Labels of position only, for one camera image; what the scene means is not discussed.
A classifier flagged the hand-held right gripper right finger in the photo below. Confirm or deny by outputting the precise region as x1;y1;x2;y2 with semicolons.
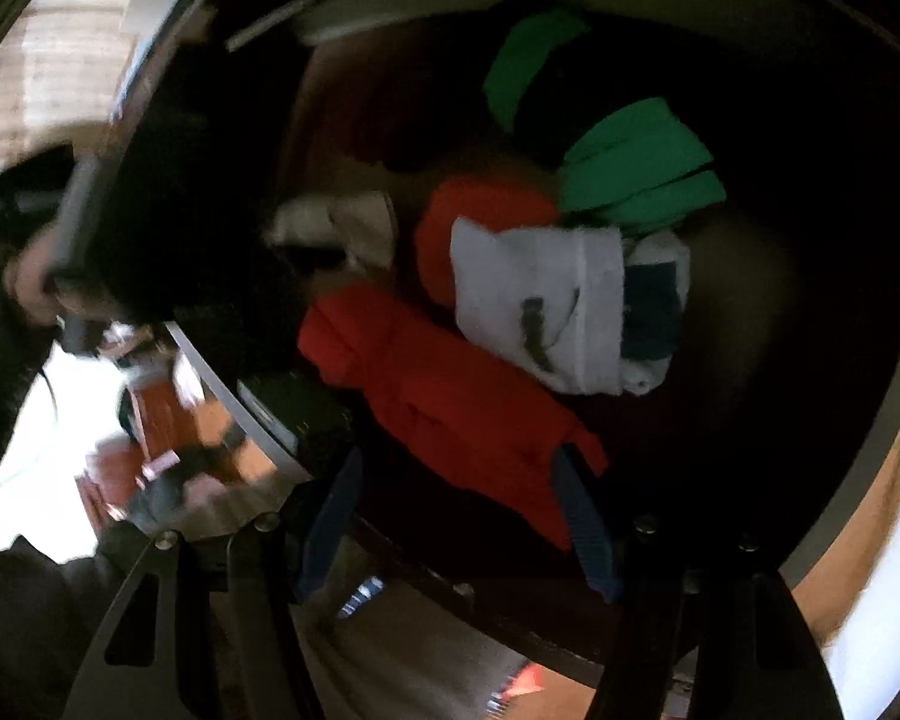
551;444;845;720

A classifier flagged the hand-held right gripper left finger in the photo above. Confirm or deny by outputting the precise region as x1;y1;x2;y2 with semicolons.
64;446;365;720

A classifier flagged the red garment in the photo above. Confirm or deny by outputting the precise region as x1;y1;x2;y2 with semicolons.
298;285;610;552

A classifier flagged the white cloth with dark trim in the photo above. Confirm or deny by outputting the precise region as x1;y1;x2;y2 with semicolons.
270;191;400;272

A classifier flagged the orange-red garment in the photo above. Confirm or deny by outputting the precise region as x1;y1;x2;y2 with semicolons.
412;172;563;310

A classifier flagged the green garment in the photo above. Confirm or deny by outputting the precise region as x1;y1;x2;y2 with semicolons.
555;96;728;237

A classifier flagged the white underwear with grey marks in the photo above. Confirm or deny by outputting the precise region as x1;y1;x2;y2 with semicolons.
450;216;627;397

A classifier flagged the person's left hand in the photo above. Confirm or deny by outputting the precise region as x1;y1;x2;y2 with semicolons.
0;236;72;331

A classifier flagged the striped curtain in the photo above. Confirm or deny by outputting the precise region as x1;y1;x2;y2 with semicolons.
0;0;166;188

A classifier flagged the navy and white garment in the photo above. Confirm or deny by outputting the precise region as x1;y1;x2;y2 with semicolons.
619;229;692;398

